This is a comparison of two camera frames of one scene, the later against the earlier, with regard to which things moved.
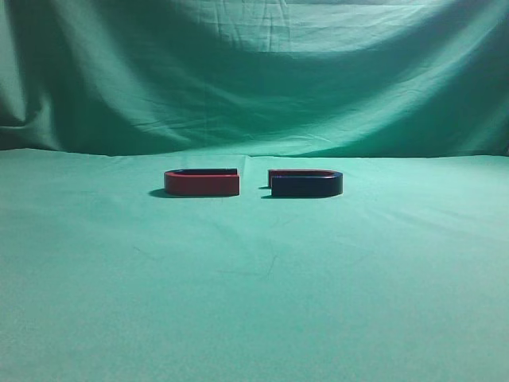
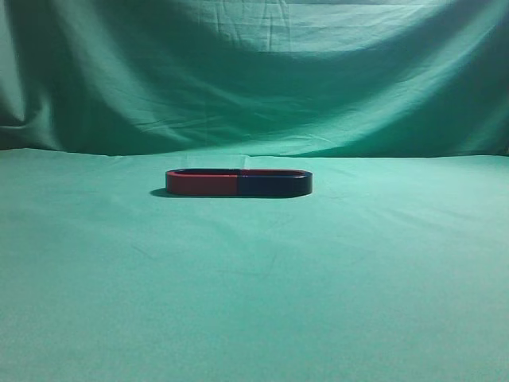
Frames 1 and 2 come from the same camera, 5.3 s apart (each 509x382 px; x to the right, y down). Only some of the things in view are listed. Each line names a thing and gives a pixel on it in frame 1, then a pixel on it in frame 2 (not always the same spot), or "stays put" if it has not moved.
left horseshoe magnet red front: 202,182 stays put
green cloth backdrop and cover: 402,277 stays put
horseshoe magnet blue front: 301,182 to 274,182
